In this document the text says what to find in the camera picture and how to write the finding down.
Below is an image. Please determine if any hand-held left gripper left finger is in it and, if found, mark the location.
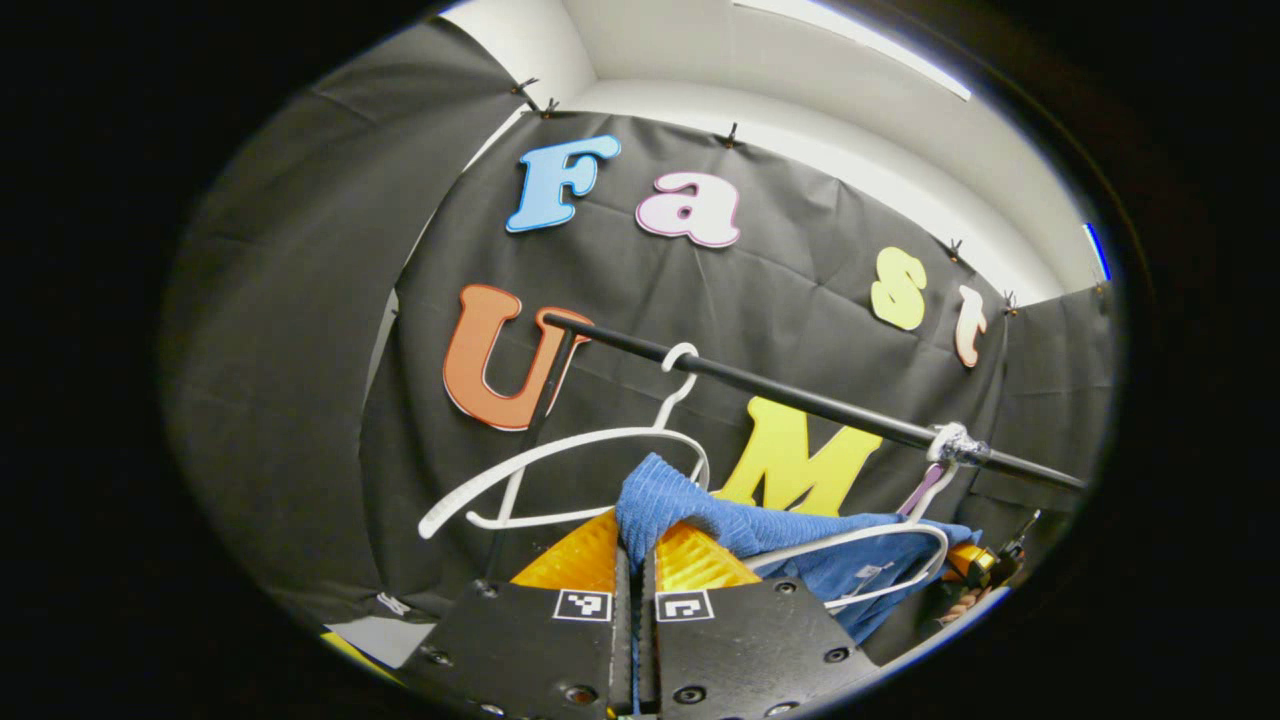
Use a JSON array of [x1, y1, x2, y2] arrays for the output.
[[318, 508, 637, 720]]

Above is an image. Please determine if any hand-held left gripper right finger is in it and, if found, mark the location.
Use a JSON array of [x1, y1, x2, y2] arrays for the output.
[[638, 520, 887, 717]]

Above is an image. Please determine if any blue shirt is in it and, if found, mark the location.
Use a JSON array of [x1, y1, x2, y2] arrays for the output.
[[615, 453, 986, 646]]

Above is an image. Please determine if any white hanger with taped hook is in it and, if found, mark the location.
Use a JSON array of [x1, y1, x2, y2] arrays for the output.
[[740, 422, 993, 611]]

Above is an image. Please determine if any black clothes rack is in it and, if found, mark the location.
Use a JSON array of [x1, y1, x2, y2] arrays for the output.
[[480, 312, 1089, 591]]

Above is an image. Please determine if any white plastic hanger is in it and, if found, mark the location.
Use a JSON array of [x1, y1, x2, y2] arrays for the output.
[[418, 343, 712, 541]]

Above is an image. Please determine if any large ceiling light panel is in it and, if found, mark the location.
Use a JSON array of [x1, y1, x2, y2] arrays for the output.
[[735, 0, 973, 102]]

